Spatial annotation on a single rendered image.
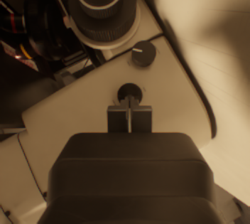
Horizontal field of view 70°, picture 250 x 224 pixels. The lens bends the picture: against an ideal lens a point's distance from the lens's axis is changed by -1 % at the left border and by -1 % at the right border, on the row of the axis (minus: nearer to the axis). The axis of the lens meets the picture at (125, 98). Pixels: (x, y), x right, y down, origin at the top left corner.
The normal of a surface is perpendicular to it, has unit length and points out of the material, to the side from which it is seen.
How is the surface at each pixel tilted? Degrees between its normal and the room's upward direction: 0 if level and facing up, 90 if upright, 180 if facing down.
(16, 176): 90
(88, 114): 90
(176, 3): 0
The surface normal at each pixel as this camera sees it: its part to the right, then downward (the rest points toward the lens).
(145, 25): -0.02, -0.14
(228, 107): -0.89, 0.45
